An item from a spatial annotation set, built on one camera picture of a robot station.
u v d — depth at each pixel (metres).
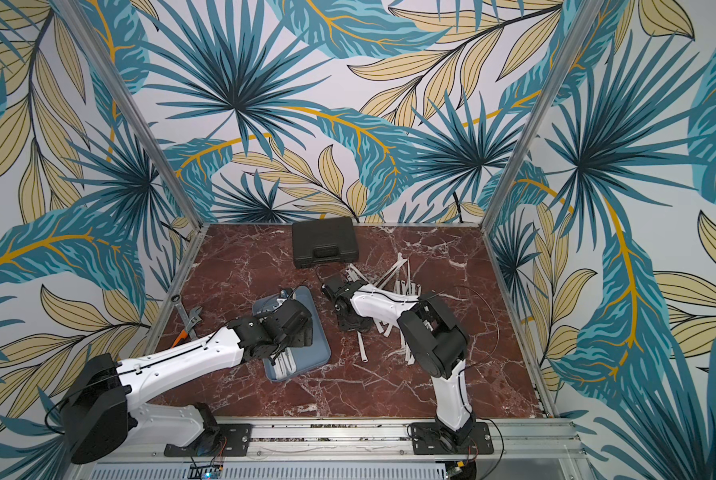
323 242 1.13
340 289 0.76
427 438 0.73
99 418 0.39
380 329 0.93
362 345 0.90
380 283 1.03
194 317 0.93
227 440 0.73
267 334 0.59
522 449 0.73
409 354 0.88
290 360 0.86
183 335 0.90
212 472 0.72
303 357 0.84
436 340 0.51
